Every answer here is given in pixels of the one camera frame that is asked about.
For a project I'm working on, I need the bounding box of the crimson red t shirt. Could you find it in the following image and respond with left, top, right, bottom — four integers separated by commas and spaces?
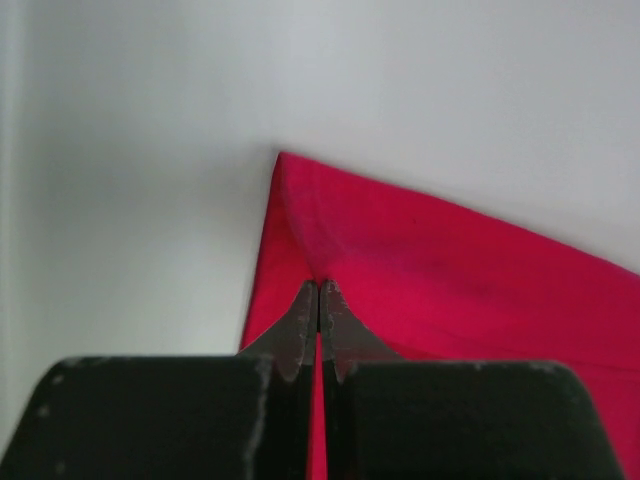
242, 152, 639, 479

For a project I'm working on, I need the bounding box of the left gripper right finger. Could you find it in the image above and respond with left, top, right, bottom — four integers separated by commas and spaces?
319, 281, 624, 479

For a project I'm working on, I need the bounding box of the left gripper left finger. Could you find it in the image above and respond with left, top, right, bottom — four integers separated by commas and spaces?
1, 281, 318, 479

